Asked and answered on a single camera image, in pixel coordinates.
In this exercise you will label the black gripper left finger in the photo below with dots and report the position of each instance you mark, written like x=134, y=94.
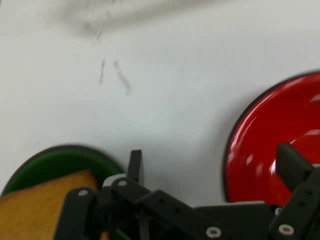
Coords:
x=140, y=197

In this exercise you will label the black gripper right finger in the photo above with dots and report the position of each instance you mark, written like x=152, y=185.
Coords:
x=297, y=185

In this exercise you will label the red plate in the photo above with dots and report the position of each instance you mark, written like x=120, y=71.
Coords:
x=260, y=140

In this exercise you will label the green plate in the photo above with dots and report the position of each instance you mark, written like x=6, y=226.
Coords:
x=62, y=160

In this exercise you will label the yellow wooden block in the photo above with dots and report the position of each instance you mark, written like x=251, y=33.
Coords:
x=32, y=207

